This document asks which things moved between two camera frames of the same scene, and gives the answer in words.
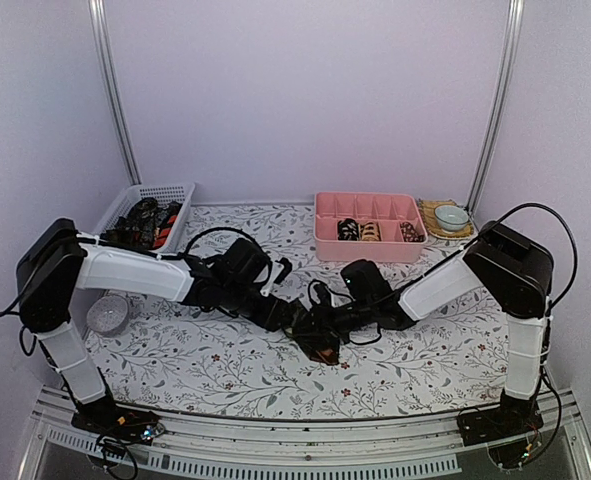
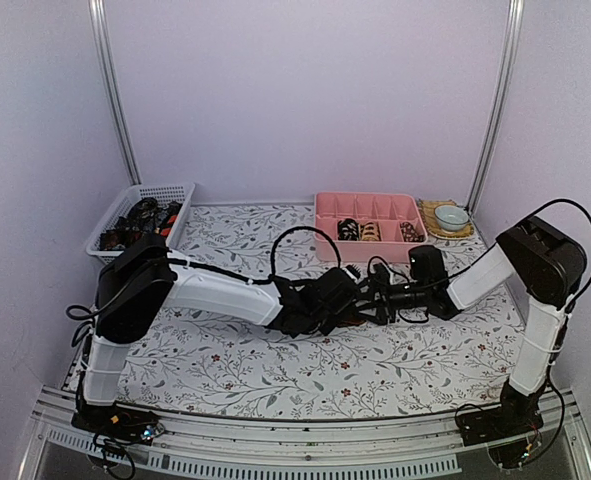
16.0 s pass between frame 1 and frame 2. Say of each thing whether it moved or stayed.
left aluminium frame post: stayed
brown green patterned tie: moved
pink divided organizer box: stayed
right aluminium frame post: stayed
